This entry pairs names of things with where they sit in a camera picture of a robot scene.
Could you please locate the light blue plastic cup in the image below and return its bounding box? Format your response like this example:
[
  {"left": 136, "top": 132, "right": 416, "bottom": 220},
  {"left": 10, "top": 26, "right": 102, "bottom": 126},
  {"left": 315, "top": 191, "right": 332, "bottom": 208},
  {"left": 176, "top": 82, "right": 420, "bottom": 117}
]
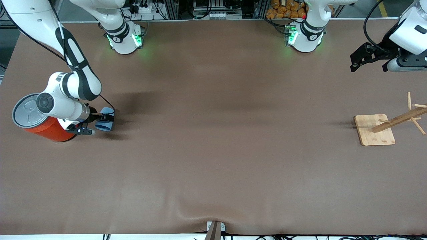
[{"left": 95, "top": 107, "right": 115, "bottom": 131}]

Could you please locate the orange can with silver lid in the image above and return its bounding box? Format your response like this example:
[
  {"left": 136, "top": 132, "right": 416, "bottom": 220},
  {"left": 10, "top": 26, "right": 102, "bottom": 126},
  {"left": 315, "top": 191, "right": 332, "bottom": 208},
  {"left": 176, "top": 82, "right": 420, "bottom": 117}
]
[{"left": 12, "top": 93, "right": 76, "bottom": 143}]

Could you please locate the wooden mug rack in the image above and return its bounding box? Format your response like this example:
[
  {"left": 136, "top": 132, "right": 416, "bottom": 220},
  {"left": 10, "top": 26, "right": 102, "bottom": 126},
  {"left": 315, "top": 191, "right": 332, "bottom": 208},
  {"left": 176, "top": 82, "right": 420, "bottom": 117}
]
[{"left": 354, "top": 92, "right": 427, "bottom": 146}]

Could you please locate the orange packaged snacks pile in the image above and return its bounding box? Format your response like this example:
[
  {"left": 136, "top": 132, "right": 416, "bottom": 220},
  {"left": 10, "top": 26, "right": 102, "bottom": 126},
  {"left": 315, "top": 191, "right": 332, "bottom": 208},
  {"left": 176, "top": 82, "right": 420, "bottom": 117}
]
[{"left": 266, "top": 0, "right": 307, "bottom": 19}]

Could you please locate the white power strip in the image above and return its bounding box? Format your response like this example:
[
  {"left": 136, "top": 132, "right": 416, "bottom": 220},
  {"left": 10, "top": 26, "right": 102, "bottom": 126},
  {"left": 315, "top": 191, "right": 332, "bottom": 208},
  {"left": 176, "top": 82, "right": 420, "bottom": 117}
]
[{"left": 131, "top": 2, "right": 163, "bottom": 14}]

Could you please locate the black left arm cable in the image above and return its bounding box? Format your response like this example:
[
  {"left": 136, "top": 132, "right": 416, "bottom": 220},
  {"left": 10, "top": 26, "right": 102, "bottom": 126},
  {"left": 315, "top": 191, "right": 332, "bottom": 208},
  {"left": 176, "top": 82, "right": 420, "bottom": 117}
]
[{"left": 363, "top": 0, "right": 407, "bottom": 55}]

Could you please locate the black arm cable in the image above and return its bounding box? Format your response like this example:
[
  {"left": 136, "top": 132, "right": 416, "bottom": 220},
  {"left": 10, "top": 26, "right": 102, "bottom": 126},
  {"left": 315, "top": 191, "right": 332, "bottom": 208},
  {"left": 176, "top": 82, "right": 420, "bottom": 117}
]
[
  {"left": 0, "top": 3, "right": 116, "bottom": 113},
  {"left": 363, "top": 0, "right": 407, "bottom": 55}
]

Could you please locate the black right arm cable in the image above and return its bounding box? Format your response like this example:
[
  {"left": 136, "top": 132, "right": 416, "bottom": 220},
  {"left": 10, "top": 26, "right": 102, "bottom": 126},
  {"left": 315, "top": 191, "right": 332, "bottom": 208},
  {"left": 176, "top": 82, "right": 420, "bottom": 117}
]
[{"left": 0, "top": 3, "right": 116, "bottom": 113}]

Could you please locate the grey metal table bracket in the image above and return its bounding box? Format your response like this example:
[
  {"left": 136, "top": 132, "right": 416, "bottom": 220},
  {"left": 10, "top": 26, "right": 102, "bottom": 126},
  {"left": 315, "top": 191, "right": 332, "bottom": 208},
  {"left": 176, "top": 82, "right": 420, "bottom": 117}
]
[{"left": 207, "top": 221, "right": 226, "bottom": 232}]

